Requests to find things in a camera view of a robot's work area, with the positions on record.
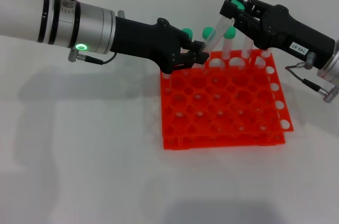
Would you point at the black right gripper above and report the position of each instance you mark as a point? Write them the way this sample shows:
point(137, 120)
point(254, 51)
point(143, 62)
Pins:
point(291, 36)

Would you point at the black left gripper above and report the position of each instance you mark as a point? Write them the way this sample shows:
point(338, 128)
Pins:
point(148, 42)

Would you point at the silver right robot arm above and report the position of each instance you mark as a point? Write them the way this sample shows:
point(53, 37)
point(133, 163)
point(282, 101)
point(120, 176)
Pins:
point(332, 67)

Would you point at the orange plastic test tube rack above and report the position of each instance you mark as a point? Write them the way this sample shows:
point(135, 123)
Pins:
point(217, 107)

